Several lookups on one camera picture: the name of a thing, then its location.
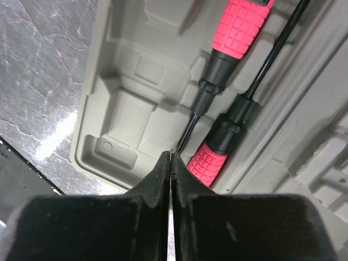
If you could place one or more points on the long red handled screwdriver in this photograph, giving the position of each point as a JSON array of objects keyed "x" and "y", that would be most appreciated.
[{"x": 220, "y": 141}]

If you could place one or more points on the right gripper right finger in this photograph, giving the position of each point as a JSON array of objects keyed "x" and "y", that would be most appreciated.
[{"x": 209, "y": 226}]

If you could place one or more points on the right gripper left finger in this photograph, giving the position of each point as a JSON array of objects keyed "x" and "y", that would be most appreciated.
[{"x": 131, "y": 226}]

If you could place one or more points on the short red handled screwdriver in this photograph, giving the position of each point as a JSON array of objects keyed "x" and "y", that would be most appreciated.
[{"x": 240, "y": 23}]

